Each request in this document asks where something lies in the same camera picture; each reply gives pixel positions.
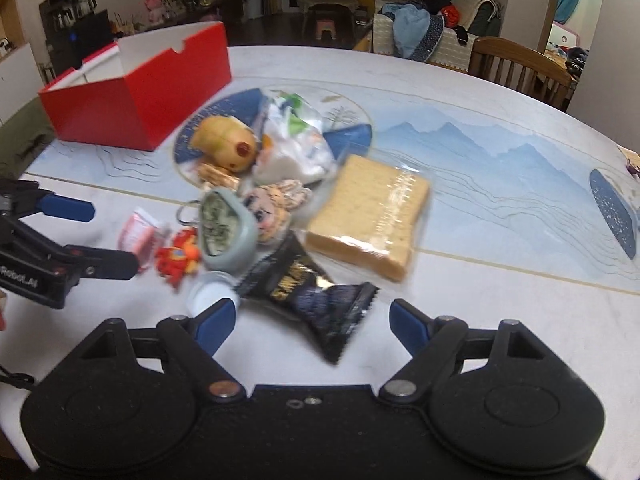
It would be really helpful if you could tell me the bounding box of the pink small tube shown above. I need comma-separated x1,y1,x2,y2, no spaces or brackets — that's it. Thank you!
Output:
117,208,169,273

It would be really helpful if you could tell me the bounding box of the white round lid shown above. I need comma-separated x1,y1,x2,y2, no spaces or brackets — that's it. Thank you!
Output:
186,271,241,318

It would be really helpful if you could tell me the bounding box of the red orange toy keychain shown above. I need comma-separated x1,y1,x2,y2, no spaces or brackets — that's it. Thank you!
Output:
155,228,201,290

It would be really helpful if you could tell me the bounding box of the black snack packet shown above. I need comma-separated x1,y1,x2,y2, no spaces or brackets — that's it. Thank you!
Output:
235,232,378,365

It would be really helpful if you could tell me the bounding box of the green jacket on chair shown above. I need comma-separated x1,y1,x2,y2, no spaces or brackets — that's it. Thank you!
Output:
0,98,55,179

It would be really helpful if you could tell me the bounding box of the teal tin with flowers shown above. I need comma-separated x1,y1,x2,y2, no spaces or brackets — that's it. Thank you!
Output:
198,188,258,274

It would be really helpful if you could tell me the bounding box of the white cabinet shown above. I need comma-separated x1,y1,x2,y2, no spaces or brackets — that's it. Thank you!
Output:
0,44,43,124

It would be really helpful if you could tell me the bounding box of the bagged bread slice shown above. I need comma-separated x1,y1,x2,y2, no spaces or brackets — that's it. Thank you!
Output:
304,143,433,283

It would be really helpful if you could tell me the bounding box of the small biscuit packet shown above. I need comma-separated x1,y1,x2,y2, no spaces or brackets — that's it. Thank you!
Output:
196,162,241,193

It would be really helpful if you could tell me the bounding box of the red cardboard box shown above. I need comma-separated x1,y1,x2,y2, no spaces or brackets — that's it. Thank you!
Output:
39,21,232,151

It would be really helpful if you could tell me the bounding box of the yellow capybara plush toy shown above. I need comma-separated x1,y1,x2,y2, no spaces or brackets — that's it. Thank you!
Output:
189,116,257,174

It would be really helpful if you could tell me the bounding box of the black water dispenser cabinet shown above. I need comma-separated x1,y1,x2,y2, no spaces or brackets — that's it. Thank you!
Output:
39,0,114,76

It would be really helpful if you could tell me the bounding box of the white plastic bag package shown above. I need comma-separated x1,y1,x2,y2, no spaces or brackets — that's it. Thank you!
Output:
252,92,336,185

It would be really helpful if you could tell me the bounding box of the pink pig plush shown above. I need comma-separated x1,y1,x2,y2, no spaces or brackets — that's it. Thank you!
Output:
144,0,165,25

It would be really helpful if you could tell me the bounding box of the wooden chair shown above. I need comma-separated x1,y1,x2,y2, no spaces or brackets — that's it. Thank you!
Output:
468,37,572,110

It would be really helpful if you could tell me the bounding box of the sofa with clothes pile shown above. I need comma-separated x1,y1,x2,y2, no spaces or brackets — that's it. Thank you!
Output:
372,0,502,73

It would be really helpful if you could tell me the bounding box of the pink plastic stool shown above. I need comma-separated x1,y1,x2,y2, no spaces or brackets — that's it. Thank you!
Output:
314,18,337,41

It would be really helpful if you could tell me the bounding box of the cartoon girl keychain figure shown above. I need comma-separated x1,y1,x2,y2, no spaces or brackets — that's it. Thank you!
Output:
242,179,312,246

